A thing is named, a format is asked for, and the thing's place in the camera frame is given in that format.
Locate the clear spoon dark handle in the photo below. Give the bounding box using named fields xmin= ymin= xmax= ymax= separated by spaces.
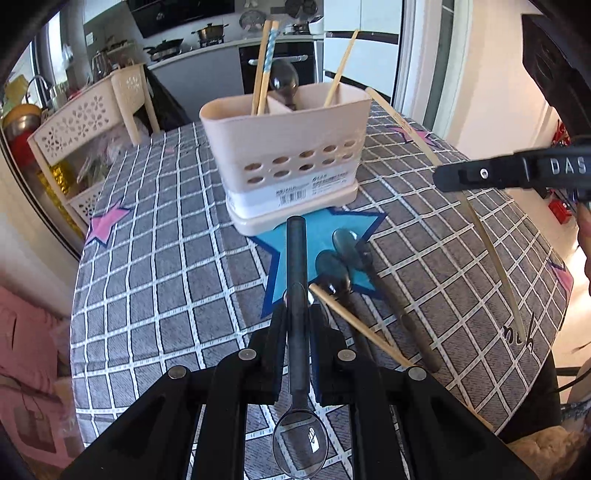
xmin=273 ymin=216 xmax=328 ymax=479

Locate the plain bamboo chopstick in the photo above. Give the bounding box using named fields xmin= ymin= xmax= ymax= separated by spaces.
xmin=324 ymin=29 xmax=360 ymax=108

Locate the blue patterned chopstick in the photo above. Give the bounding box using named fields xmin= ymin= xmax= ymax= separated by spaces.
xmin=256 ymin=20 xmax=280 ymax=115
xmin=250 ymin=20 xmax=273 ymax=115

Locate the person's right hand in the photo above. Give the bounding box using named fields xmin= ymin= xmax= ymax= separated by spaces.
xmin=577 ymin=203 xmax=591 ymax=292

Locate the grey checkered tablecloth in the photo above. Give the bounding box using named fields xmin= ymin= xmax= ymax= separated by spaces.
xmin=70 ymin=106 xmax=572 ymax=479

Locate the long bamboo strip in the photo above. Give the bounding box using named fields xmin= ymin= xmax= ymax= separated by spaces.
xmin=365 ymin=87 xmax=527 ymax=345

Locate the white refrigerator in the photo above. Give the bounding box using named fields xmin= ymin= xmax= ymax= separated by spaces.
xmin=322 ymin=0 xmax=404 ymax=100

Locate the black built-in oven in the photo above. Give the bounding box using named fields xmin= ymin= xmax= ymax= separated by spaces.
xmin=238 ymin=40 xmax=318 ymax=93

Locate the beige plastic utensil holder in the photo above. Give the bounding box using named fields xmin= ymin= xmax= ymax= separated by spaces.
xmin=199 ymin=83 xmax=372 ymax=236

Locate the spoon in holder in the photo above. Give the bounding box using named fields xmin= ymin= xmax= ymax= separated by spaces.
xmin=270 ymin=59 xmax=300 ymax=110

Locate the black bag hanging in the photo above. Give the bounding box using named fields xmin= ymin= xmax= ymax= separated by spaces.
xmin=143 ymin=66 xmax=191 ymax=132

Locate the beige perforated storage rack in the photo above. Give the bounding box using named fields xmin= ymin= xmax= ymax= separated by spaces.
xmin=27 ymin=64 xmax=160 ymax=232

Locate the brass cooking pot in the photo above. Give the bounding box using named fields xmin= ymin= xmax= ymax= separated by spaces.
xmin=192 ymin=23 xmax=228 ymax=44

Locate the black wok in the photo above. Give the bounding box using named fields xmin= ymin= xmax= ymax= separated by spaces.
xmin=143 ymin=39 xmax=183 ymax=62

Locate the black range hood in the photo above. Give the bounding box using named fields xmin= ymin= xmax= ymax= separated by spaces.
xmin=127 ymin=0 xmax=235 ymax=37

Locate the black camera box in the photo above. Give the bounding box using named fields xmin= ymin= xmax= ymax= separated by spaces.
xmin=521 ymin=12 xmax=590 ymax=139

